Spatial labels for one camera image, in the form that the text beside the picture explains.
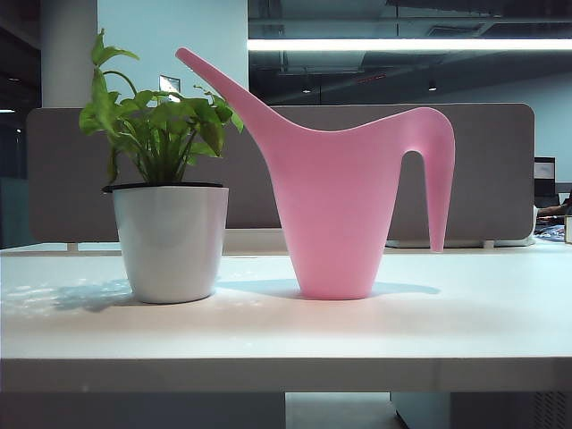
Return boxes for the black inner pot rim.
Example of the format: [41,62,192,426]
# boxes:
[101,181,224,194]

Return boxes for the seated background person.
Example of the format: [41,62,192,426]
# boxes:
[537,189,572,220]

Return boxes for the white glossy plant pot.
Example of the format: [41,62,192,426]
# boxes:
[111,185,230,305]

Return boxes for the blue patterned cloth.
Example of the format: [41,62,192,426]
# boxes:
[534,224,567,243]

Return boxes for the grey desk divider panel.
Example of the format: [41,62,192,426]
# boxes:
[25,103,536,243]

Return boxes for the pink plastic watering can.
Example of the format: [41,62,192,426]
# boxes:
[174,46,457,301]

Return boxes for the grey vented cabinet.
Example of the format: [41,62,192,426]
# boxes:
[390,391,572,429]

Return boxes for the black computer monitor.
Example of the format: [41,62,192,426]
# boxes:
[534,156,557,198]

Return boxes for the green leafy plant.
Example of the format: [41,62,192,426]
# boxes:
[79,28,245,185]

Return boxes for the white divider base bracket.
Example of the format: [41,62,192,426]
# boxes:
[384,235,535,249]

